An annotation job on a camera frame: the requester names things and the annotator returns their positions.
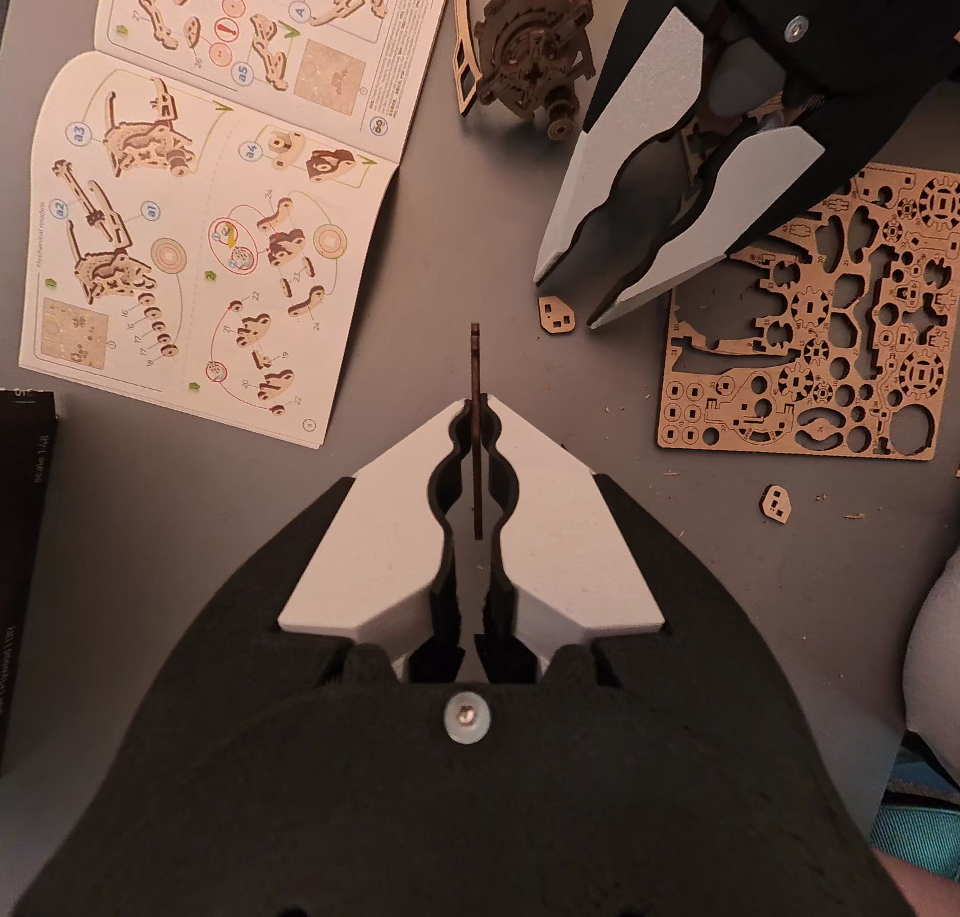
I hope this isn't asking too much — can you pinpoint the person's light grey clothing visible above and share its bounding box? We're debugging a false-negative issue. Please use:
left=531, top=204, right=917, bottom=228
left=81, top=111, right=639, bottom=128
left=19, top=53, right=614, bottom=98
left=903, top=568, right=960, bottom=738

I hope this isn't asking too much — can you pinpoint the laser-cut plywood part sheet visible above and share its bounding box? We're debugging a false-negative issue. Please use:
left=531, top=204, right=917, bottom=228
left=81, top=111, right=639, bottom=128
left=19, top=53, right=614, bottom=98
left=656, top=167, right=960, bottom=462

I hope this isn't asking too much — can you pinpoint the partly built wooden gear model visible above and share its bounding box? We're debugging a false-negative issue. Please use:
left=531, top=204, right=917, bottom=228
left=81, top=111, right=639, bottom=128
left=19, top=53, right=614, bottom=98
left=452, top=0, right=654, bottom=142

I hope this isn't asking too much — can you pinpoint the dark wooden model part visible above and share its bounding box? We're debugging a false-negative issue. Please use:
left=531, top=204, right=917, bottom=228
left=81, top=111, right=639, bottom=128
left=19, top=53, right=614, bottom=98
left=470, top=323, right=486, bottom=542

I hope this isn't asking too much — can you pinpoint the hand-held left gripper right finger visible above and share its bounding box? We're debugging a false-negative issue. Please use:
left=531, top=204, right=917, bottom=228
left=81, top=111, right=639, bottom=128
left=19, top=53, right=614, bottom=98
left=476, top=395, right=667, bottom=684

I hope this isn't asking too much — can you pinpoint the teal cloth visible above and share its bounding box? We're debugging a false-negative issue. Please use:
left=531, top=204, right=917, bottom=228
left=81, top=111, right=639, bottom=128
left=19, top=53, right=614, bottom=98
left=873, top=752, right=960, bottom=862

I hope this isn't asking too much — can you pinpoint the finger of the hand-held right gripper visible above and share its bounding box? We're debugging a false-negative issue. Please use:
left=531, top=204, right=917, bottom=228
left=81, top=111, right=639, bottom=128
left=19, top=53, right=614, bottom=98
left=588, top=125, right=827, bottom=330
left=533, top=5, right=707, bottom=287

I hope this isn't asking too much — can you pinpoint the open instruction booklet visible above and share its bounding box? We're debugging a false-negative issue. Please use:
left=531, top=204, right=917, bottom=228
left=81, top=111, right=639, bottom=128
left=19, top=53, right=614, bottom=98
left=16, top=0, right=459, bottom=451

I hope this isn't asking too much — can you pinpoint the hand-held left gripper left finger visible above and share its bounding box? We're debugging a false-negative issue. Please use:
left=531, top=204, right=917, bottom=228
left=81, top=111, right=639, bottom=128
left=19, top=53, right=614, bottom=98
left=277, top=398, right=474, bottom=684

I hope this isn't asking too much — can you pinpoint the black model kit box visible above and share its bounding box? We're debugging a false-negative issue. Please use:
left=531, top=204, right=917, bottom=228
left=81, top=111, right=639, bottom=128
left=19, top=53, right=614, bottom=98
left=0, top=390, right=57, bottom=776

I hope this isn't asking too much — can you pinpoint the wooden frame piece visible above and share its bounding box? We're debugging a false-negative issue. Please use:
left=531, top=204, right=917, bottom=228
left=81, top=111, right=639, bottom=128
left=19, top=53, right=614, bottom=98
left=673, top=95, right=785, bottom=209

